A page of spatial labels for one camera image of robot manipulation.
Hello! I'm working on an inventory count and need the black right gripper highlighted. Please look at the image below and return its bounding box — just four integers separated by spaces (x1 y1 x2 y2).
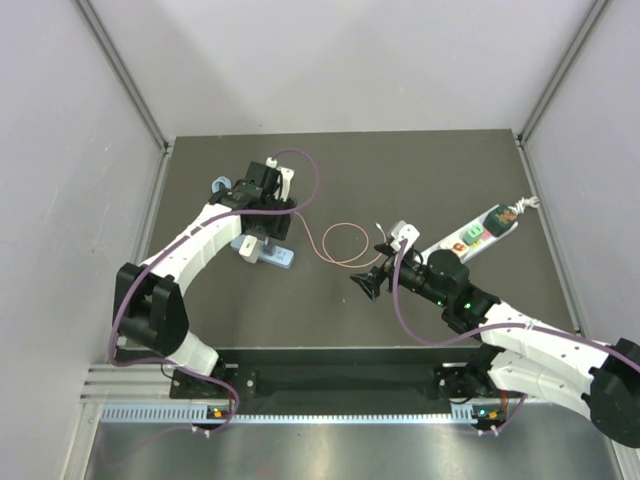
351 241 450 308

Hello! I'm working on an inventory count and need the dark grey USB charger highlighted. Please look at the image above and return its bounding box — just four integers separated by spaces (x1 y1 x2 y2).
262 238 276 256

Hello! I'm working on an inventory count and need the small white USB charger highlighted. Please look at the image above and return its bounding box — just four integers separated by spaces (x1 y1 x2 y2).
239 235 262 264

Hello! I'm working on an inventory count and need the dark green cube socket adapter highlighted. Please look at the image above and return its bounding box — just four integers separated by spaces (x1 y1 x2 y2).
483 204 517 237

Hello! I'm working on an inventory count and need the white cube socket adapter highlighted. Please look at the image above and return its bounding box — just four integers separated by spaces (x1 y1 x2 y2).
448 242 469 257

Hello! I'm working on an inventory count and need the light green plug adapter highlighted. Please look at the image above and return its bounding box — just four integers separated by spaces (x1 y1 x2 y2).
462 224 485 246

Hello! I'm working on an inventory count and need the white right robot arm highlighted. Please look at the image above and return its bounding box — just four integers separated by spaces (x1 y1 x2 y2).
350 243 639 449

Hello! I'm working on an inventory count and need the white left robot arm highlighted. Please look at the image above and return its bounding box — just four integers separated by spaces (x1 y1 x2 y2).
113 158 296 397

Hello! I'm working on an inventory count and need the blue power strip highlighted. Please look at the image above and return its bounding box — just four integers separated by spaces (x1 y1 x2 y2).
231 236 295 269

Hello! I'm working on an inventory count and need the white multicolour power strip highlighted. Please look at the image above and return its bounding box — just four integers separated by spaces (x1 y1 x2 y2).
421 204 518 263

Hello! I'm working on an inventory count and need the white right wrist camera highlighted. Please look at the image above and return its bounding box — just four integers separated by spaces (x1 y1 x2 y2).
388 220 420 253

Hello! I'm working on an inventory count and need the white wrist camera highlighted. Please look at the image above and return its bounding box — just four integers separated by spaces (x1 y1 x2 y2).
265 157 295 201
388 220 420 253

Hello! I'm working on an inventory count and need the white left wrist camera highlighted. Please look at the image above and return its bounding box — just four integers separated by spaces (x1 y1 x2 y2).
265 157 295 201

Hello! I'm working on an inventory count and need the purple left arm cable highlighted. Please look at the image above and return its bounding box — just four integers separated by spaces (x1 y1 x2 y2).
107 148 321 431

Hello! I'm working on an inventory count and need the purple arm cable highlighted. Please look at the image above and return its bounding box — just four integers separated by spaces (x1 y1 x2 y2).
107 148 321 431
392 239 640 434

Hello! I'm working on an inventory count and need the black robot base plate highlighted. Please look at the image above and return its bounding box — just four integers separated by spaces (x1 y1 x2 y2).
168 347 529 416

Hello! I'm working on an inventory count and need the white slotted cable duct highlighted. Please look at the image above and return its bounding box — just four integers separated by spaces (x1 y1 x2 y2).
100 403 503 425

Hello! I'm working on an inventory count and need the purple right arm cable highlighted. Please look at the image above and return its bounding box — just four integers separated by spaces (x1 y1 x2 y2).
392 239 640 434

